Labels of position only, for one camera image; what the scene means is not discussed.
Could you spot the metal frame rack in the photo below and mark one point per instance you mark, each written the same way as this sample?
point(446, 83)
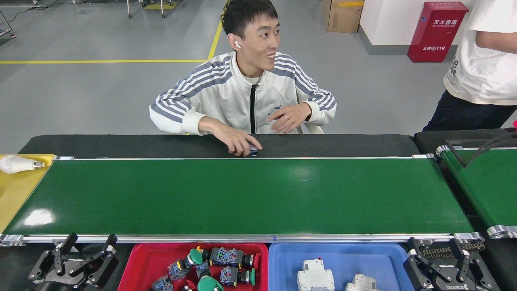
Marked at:
point(163, 10)
point(129, 10)

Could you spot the white circuit breaker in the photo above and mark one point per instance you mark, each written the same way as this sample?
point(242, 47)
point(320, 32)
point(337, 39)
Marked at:
point(315, 277)
point(361, 283)

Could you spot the yellow mushroom push button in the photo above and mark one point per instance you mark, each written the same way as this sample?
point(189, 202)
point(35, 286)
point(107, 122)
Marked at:
point(216, 256)

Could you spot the yellow plastic tray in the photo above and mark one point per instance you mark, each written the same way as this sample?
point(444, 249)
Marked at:
point(16, 194)

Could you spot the green conveyor belt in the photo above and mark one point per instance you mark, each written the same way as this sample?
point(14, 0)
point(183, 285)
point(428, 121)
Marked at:
point(242, 198)
point(492, 190)

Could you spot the seated person's left hand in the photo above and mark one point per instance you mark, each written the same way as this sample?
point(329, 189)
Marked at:
point(295, 115)

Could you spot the red fire extinguisher cabinet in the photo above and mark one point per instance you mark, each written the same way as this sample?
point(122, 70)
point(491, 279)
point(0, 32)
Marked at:
point(436, 32)

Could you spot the seated person's left forearm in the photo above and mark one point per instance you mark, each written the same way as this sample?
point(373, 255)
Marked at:
point(323, 109)

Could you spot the standing person's right forearm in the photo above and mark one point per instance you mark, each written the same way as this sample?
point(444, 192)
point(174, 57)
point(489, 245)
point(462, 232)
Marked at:
point(497, 40)

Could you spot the black bracket frame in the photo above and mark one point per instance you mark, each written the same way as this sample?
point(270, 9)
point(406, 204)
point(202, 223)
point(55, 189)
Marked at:
point(456, 155)

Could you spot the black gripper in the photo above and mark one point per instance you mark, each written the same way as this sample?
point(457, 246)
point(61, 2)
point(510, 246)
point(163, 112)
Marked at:
point(64, 285)
point(458, 286)

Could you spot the seated person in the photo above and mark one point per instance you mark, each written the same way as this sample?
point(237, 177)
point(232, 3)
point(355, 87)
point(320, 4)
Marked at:
point(226, 93)

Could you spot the cardboard box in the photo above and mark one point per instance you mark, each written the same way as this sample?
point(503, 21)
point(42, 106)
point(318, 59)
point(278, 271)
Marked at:
point(343, 16)

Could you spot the blue plastic tray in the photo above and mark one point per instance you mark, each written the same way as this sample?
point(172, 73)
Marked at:
point(282, 262)

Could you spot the white light bulb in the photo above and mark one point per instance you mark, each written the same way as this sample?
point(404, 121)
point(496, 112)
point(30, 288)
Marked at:
point(16, 163)

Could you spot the seated person's right hand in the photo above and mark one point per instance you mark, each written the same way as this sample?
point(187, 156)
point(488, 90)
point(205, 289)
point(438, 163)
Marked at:
point(236, 141)

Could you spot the seated person's right forearm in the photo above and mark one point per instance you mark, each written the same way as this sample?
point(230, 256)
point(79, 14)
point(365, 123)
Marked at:
point(181, 121)

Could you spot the standing person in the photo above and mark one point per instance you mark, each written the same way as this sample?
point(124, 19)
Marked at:
point(480, 68)

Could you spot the red plastic tray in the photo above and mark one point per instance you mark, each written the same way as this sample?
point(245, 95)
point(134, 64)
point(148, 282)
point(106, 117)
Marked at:
point(141, 262)

